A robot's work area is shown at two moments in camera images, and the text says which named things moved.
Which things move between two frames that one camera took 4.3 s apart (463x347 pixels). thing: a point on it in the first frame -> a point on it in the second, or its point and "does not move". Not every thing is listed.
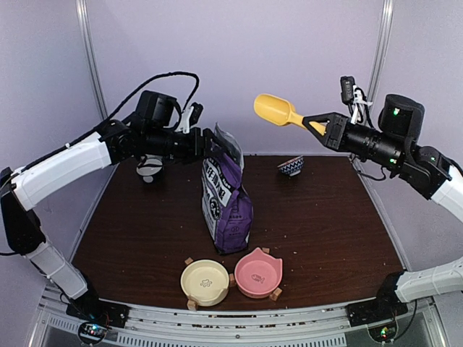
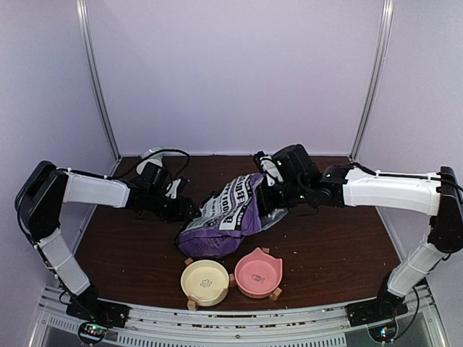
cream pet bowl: x=205 y=281 does not move
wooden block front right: x=275 y=294 does not move
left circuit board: x=92 y=332 does not move
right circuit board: x=384 y=332 does not move
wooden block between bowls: x=231 y=280 does not move
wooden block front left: x=191 y=305 does not move
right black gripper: x=336 y=129 -> x=265 y=204
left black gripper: x=201 y=151 -> x=181 y=212
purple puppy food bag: x=226 y=205 -> x=222 y=224
